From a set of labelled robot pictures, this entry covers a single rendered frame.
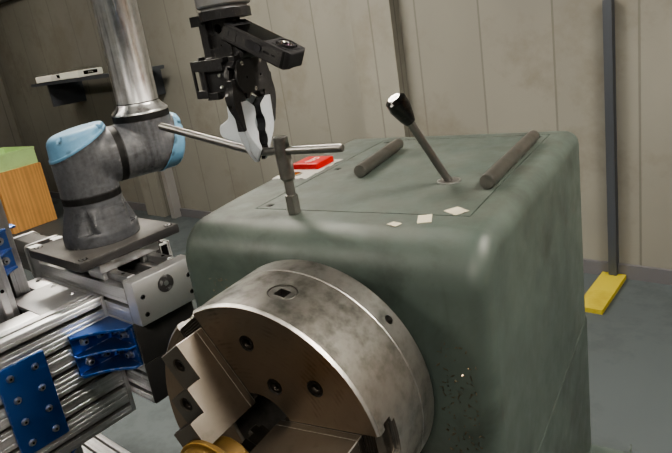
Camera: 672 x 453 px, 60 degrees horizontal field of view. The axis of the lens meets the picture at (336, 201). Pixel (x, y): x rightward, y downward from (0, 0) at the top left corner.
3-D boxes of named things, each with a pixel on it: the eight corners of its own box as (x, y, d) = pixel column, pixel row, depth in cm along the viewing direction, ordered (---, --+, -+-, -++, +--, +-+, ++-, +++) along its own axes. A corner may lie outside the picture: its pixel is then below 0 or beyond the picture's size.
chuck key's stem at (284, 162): (305, 211, 85) (290, 134, 82) (296, 216, 84) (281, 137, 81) (293, 210, 87) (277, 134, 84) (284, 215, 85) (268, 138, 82)
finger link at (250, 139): (234, 161, 87) (223, 99, 85) (265, 161, 84) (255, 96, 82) (220, 166, 85) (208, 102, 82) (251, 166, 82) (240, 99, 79)
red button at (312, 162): (310, 165, 118) (308, 155, 117) (335, 165, 115) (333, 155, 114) (293, 174, 113) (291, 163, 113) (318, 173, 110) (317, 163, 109)
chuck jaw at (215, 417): (252, 398, 71) (195, 319, 72) (275, 384, 68) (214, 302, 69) (187, 459, 62) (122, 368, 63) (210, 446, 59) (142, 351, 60)
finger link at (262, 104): (251, 153, 91) (238, 94, 88) (282, 152, 87) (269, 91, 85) (239, 159, 88) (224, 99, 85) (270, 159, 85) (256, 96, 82)
